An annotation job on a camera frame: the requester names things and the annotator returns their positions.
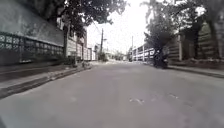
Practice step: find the bushes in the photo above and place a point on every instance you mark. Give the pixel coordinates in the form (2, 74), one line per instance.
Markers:
(102, 56)

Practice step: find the utility pole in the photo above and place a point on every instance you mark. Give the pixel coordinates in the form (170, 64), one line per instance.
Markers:
(132, 46)
(101, 40)

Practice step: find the grey asphalt road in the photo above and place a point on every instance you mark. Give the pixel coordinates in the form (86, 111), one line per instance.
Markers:
(113, 96)

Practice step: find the white panelled fence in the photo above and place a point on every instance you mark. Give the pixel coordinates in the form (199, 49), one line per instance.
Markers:
(71, 48)
(143, 53)

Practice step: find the building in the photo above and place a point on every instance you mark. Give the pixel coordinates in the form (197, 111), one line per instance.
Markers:
(80, 37)

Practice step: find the dark vehicle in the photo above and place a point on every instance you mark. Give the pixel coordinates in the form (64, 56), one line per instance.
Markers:
(160, 62)

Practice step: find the dark tree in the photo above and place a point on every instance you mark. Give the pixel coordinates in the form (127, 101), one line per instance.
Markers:
(160, 30)

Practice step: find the concrete pavement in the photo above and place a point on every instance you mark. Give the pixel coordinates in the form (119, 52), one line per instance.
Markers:
(200, 70)
(30, 80)

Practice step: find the concrete wall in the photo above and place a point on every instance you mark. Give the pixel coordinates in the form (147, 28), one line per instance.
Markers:
(186, 46)

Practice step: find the grey wall with railing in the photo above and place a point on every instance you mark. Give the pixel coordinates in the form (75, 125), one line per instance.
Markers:
(26, 23)

